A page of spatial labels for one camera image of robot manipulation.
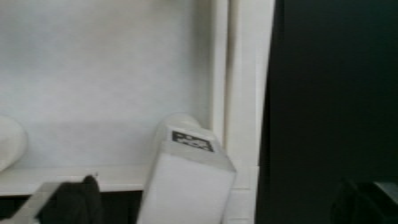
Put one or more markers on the white table leg with tag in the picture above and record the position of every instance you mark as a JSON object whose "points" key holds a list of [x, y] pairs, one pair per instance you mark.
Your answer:
{"points": [[13, 142], [191, 176]]}

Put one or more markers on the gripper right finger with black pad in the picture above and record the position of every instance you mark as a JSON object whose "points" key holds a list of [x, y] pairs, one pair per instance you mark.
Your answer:
{"points": [[367, 203]]}

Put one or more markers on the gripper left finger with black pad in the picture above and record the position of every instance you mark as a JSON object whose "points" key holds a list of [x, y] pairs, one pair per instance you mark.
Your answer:
{"points": [[65, 203]]}

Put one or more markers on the white square table top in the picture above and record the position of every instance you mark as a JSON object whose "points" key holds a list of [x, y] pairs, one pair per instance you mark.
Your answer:
{"points": [[111, 62]]}

